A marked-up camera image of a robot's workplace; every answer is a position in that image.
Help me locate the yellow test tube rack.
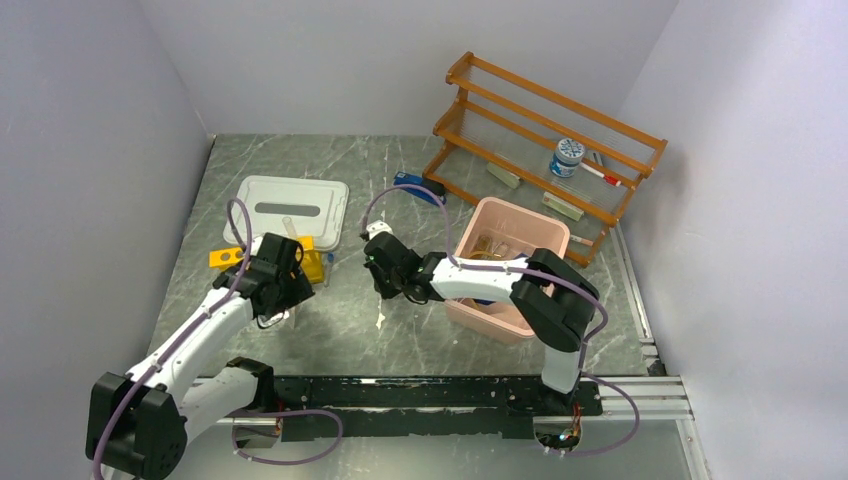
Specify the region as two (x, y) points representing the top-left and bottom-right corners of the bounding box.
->
(207, 236), (325, 284)

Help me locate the blue capped tube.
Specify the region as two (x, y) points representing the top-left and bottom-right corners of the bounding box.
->
(323, 252), (335, 288)

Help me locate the clear test tube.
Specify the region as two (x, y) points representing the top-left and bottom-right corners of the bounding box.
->
(282, 216), (298, 240)

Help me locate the yellow rubber tubing with clamps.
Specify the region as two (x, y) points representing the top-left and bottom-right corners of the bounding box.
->
(468, 235), (511, 260)

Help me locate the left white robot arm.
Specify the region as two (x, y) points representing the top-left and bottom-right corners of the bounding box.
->
(85, 233), (314, 479)

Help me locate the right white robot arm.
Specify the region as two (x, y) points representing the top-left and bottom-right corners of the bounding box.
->
(364, 232), (608, 414)

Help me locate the blue stapler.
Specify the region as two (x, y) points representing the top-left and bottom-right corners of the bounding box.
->
(393, 171), (447, 206)

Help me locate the pink plastic bin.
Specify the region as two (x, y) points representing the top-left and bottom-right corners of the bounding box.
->
(444, 197), (570, 344)

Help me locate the beige block on shelf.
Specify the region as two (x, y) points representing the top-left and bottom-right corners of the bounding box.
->
(486, 163), (521, 189)

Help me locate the orange wooden shelf rack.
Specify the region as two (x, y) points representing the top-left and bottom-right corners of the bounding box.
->
(422, 52), (668, 267)

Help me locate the beige labelled block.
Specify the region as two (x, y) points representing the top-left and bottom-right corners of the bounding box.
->
(542, 192), (584, 221)

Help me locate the blue white jar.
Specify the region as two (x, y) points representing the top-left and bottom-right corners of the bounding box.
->
(549, 138), (586, 178)

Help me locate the red white marker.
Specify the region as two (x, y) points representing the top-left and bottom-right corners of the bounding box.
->
(580, 163), (621, 187)

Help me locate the black base frame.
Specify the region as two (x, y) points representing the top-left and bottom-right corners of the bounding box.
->
(232, 374), (603, 442)

